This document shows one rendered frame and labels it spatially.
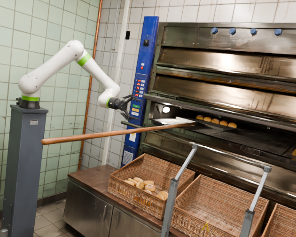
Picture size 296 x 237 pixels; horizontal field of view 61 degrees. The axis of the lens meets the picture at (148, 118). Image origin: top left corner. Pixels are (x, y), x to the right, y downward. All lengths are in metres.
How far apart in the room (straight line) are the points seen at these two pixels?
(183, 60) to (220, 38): 0.35
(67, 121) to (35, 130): 0.91
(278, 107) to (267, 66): 0.32
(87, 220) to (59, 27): 1.84
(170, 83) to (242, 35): 0.72
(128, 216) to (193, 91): 1.14
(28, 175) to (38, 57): 1.11
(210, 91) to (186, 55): 0.40
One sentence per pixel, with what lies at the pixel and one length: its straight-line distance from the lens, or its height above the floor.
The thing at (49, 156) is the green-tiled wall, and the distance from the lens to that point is 2.96.
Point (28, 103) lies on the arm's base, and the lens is 2.08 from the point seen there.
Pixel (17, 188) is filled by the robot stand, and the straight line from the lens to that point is 2.22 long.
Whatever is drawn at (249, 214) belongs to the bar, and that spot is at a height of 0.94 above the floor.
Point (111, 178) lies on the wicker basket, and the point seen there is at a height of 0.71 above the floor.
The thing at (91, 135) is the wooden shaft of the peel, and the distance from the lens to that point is 1.47.
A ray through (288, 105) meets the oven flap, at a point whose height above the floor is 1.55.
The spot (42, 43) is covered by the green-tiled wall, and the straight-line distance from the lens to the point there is 2.69.
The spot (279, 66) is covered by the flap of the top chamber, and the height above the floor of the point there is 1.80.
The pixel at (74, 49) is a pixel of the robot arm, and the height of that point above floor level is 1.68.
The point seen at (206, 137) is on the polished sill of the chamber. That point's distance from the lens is 2.19.
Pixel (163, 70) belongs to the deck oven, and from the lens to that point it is 2.41.
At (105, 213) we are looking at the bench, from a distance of 2.25.
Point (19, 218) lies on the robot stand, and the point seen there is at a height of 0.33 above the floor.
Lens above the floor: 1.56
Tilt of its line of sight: 9 degrees down
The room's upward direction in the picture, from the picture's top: 10 degrees clockwise
